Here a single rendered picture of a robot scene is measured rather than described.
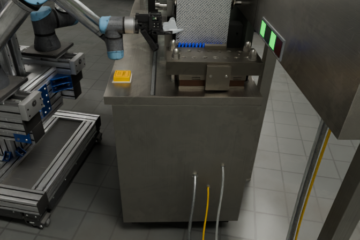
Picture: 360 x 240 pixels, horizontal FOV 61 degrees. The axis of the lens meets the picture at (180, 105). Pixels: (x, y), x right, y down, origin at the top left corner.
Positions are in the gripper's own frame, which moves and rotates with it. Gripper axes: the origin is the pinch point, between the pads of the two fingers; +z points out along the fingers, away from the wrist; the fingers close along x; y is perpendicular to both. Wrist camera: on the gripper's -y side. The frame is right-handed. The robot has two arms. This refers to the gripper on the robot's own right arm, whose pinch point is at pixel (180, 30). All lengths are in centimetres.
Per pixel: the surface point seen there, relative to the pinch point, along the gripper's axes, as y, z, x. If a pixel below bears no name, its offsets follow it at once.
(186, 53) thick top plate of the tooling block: -6.1, 2.2, -11.7
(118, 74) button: -16.6, -27.4, -10.6
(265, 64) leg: -22, 47, 13
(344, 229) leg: -36, 49, -77
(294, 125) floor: -109, 106, 77
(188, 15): 6.9, 3.3, -0.3
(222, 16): 6.9, 18.1, -0.3
